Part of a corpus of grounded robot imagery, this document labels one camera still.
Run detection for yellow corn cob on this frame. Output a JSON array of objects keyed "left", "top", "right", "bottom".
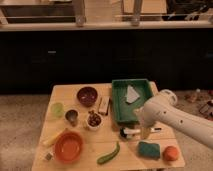
[{"left": 43, "top": 130, "right": 64, "bottom": 147}]

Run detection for orange fruit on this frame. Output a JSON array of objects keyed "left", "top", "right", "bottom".
[{"left": 163, "top": 146, "right": 179, "bottom": 161}]

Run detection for metal cup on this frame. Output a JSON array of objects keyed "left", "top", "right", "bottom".
[{"left": 65, "top": 110, "right": 78, "bottom": 126}]

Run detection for light green cup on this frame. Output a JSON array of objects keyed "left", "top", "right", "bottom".
[{"left": 50, "top": 102, "right": 64, "bottom": 118}]

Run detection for grey folded cloth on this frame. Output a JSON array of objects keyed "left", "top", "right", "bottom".
[{"left": 126, "top": 85, "right": 140, "bottom": 103}]

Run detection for white cup with nuts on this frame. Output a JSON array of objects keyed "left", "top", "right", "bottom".
[{"left": 85, "top": 111, "right": 102, "bottom": 131}]

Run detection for orange bowl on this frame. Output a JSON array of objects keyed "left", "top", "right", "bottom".
[{"left": 53, "top": 131, "right": 83, "bottom": 164}]

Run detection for wooden table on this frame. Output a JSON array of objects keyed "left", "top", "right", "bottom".
[{"left": 32, "top": 84, "right": 185, "bottom": 171}]

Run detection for green plastic tray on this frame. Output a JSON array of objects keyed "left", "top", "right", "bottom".
[{"left": 112, "top": 79, "right": 153, "bottom": 124}]

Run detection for green sponge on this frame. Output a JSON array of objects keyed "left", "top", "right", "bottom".
[{"left": 138, "top": 141, "right": 160, "bottom": 159}]

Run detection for green pepper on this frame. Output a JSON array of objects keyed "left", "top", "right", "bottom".
[{"left": 97, "top": 143, "right": 120, "bottom": 165}]

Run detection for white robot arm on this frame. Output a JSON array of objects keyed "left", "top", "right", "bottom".
[{"left": 134, "top": 89, "right": 213, "bottom": 149}]

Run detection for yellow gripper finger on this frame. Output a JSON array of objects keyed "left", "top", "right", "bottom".
[{"left": 140, "top": 127, "right": 151, "bottom": 140}]

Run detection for wooden block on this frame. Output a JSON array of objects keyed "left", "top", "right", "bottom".
[{"left": 98, "top": 96, "right": 110, "bottom": 115}]

